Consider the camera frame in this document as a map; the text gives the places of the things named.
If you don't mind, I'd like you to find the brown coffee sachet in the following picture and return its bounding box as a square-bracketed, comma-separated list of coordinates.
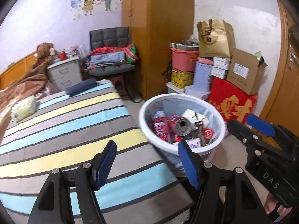
[198, 121, 206, 147]

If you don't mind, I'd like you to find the red cartoon drink can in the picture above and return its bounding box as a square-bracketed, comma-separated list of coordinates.
[167, 115, 192, 143]

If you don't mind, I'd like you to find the white trash basket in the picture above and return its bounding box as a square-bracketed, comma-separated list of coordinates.
[138, 94, 226, 166]

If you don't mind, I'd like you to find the right hand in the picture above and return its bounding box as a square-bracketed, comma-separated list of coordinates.
[264, 193, 292, 217]

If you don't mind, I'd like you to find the wooden door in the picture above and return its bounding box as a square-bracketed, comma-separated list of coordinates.
[259, 0, 298, 135]

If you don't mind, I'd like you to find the red gift box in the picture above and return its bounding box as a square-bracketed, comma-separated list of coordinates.
[208, 77, 258, 124]

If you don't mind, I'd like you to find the small red round lid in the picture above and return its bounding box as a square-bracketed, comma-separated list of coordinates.
[204, 128, 214, 141]

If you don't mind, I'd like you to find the white crumpled paper pack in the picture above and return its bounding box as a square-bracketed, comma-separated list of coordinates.
[182, 109, 209, 128]

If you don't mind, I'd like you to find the cardboard box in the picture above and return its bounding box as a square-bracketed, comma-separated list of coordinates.
[226, 49, 268, 95]

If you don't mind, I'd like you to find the lavender cylindrical bin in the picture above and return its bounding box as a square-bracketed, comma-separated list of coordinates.
[193, 61, 212, 93]

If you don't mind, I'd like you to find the striped bed sheet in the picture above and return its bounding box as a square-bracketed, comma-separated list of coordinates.
[1, 80, 193, 223]

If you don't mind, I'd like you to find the yellow patterned box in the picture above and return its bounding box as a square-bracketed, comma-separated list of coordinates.
[171, 68, 195, 89]

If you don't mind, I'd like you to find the clear storage box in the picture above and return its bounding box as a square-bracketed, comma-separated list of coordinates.
[166, 83, 210, 101]

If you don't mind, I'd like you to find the red milk can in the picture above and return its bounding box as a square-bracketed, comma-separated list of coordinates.
[152, 111, 171, 143]

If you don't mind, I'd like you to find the pink plastic bucket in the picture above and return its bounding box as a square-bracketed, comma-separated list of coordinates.
[171, 48, 199, 72]

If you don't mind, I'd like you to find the green tissue pack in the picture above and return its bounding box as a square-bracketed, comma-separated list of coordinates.
[11, 96, 36, 123]

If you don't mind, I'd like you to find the gold paper bag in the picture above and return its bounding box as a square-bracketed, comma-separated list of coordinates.
[197, 19, 236, 58]

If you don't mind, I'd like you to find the brown blanket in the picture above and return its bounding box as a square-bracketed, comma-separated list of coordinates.
[1, 63, 48, 140]

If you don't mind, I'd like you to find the navy glasses case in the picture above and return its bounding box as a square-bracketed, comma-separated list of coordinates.
[65, 78, 97, 97]

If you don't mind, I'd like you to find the grey drawer nightstand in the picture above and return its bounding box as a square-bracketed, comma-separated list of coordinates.
[47, 56, 83, 91]

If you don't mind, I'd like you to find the wooden headboard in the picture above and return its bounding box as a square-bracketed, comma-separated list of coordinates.
[1, 52, 37, 90]

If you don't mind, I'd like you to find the wooden wardrobe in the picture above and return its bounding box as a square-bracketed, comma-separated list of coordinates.
[122, 0, 195, 100]

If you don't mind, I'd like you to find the red jar on nightstand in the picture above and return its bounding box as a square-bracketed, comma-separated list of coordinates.
[58, 50, 67, 61]

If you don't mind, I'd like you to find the brown teddy bear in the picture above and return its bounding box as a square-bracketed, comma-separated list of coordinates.
[31, 43, 55, 69]

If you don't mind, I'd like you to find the folded colourful bedding stack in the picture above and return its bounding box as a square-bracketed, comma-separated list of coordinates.
[86, 43, 139, 69]

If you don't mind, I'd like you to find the grey cushioned chair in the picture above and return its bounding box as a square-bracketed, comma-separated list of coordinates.
[83, 27, 139, 78]

